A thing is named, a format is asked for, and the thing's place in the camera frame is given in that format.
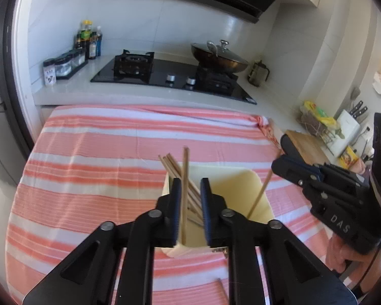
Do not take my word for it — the glass french press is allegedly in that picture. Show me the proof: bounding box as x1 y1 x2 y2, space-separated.
248 60 270 87

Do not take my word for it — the yellow cap oil bottle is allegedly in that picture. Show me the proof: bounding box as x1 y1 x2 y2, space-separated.
79 20 94 51

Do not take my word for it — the tall dark sauce bottle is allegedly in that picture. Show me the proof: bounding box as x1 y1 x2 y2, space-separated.
88 32 97 60

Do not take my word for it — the pink plastic bag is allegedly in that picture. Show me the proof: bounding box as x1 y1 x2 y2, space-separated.
349 159 369 175

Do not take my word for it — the glass wok lid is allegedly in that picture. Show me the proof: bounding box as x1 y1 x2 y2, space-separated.
192 40 242 62

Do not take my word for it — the white knife block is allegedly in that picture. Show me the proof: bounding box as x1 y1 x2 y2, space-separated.
328 100 369 158

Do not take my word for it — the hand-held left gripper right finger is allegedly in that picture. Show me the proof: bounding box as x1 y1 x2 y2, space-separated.
200 177 358 305

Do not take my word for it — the white label spice jar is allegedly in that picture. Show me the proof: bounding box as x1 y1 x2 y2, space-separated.
43 58 57 86

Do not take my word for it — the pink white striped cloth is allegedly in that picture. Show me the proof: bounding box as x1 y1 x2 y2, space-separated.
5 104 340 305

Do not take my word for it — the black gas stove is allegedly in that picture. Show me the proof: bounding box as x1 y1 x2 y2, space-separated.
90 50 258 105

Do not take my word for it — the yellow snack packet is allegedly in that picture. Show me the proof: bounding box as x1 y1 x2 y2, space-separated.
338 146 359 169

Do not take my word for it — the person's right hand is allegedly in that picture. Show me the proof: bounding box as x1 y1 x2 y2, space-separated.
326 233 381 272

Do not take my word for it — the dark metal wok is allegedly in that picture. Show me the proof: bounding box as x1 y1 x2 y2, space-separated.
190 43 249 73

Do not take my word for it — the wooden cutting board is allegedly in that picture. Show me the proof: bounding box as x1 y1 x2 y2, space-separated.
286 129 331 166

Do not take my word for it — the wooden chopstick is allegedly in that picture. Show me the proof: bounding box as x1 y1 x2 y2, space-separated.
248 169 273 220
163 154 205 220
159 155 205 226
181 146 190 245
216 279 232 305
168 153 205 212

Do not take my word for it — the grey spatula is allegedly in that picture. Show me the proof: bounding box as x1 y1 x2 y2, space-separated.
349 87 361 109

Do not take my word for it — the cream plastic utensil holder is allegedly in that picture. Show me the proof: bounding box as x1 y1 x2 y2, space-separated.
162 163 275 258

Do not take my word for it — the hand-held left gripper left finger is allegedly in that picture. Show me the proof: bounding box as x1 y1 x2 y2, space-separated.
22 177 182 305

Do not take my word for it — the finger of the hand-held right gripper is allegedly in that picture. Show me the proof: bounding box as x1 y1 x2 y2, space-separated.
280 134 312 166
271 156 321 193

